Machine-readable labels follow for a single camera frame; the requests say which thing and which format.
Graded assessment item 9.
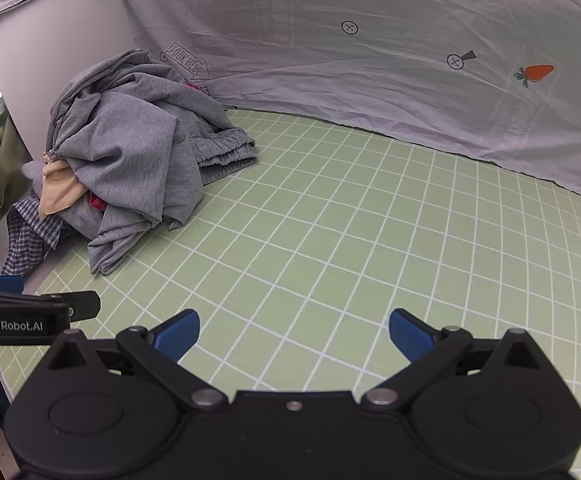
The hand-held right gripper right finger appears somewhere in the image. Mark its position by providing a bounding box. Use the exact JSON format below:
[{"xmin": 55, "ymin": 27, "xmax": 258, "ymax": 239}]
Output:
[{"xmin": 363, "ymin": 309, "xmax": 544, "ymax": 411}]

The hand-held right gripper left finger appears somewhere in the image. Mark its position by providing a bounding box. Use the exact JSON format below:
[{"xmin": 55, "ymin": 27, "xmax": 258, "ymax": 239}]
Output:
[{"xmin": 45, "ymin": 309, "xmax": 228, "ymax": 411}]

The light grey knit garment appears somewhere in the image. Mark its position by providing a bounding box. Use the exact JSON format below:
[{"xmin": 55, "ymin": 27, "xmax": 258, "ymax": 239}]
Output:
[{"xmin": 20, "ymin": 49, "xmax": 236, "ymax": 276}]

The blue checked shirt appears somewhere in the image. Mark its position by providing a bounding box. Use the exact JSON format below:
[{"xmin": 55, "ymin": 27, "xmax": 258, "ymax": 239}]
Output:
[{"xmin": 1, "ymin": 197, "xmax": 71, "ymax": 277}]

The beige cloth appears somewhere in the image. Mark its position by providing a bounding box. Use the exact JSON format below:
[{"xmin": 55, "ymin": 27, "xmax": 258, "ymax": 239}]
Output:
[{"xmin": 38, "ymin": 159, "xmax": 87, "ymax": 221}]

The green grid mat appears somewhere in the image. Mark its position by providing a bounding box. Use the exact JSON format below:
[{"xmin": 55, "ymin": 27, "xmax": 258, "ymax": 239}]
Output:
[{"xmin": 0, "ymin": 106, "xmax": 581, "ymax": 480}]

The dark grey waistband garment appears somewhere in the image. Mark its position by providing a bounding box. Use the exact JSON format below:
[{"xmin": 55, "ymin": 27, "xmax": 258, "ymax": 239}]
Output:
[{"xmin": 190, "ymin": 127, "xmax": 258, "ymax": 186}]

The grey carrot print sheet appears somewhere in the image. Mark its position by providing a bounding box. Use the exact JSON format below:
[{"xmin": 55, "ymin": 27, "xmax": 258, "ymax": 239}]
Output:
[{"xmin": 113, "ymin": 0, "xmax": 581, "ymax": 206}]

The white furniture panel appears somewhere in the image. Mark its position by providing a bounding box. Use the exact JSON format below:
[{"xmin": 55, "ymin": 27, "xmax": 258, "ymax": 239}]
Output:
[{"xmin": 0, "ymin": 0, "xmax": 146, "ymax": 171}]

